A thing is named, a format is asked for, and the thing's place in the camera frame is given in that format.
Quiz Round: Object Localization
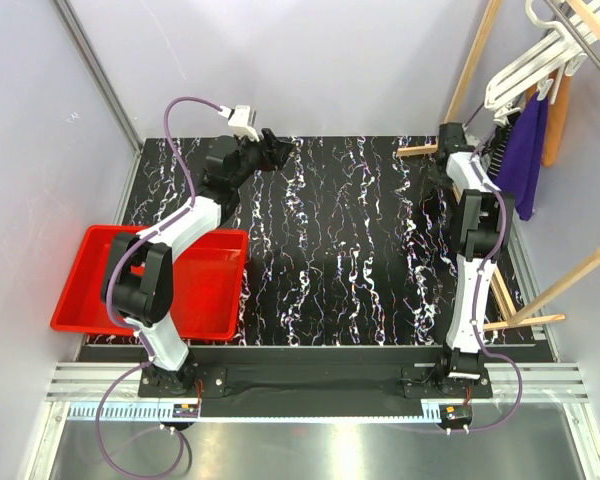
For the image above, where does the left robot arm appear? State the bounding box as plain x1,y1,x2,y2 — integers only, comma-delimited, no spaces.
101,128,295,396

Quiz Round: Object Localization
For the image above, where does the purple cloth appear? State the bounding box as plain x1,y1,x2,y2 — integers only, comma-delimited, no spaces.
495,93,549,221

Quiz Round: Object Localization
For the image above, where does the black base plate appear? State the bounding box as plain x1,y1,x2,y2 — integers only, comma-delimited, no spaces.
78,345,548,421

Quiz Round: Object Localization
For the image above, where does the white clip hanger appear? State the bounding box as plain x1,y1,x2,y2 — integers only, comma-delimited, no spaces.
484,1,600,126

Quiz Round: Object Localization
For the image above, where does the purple cable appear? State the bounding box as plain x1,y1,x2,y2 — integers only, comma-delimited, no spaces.
94,97,231,476
459,104,525,434

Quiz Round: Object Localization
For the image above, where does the red plastic tray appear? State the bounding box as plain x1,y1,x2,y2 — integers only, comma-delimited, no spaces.
50,225,248,341

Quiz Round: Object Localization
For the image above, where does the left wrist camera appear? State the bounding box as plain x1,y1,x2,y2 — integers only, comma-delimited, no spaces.
219,105,260,142

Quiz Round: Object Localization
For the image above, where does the wooden drying rack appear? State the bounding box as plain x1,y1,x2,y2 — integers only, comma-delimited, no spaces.
397,1,600,336

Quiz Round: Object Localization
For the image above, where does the orange cloth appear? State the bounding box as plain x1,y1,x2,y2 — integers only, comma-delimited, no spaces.
542,76,572,167

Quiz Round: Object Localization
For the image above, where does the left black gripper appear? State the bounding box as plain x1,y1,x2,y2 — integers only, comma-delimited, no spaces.
230,129,293,190

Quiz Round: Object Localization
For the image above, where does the metal hanging rod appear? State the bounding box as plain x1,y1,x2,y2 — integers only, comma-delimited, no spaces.
544,0,600,96

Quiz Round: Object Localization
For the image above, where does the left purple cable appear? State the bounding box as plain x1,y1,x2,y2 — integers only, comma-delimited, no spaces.
94,97,231,476

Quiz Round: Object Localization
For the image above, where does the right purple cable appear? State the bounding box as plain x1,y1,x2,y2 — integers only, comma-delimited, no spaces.
459,104,525,434

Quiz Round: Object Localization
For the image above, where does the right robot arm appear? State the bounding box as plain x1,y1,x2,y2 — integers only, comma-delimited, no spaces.
433,122,515,399

